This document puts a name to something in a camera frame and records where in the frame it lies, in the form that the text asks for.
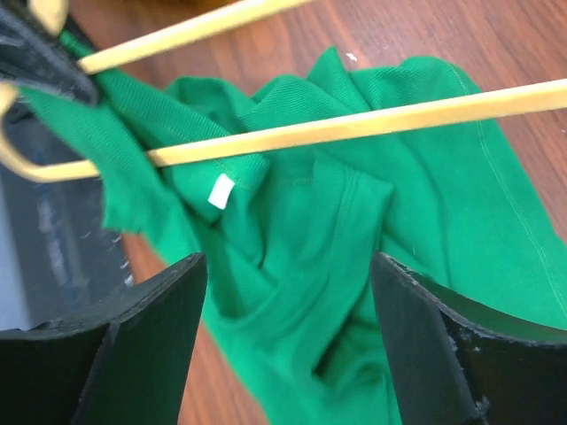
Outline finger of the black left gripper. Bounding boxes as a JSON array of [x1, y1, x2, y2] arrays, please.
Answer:
[[1, 1, 98, 106]]

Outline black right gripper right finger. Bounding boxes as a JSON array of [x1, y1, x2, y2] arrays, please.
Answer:
[[370, 251, 566, 424]]

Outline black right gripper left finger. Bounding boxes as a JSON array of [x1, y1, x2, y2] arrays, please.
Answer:
[[1, 253, 207, 424]]

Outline green tank top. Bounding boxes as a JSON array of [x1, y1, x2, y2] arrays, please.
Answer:
[[22, 49, 566, 424]]

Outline yellow clothes hanger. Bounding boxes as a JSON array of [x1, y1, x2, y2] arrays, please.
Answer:
[[0, 0, 567, 183]]

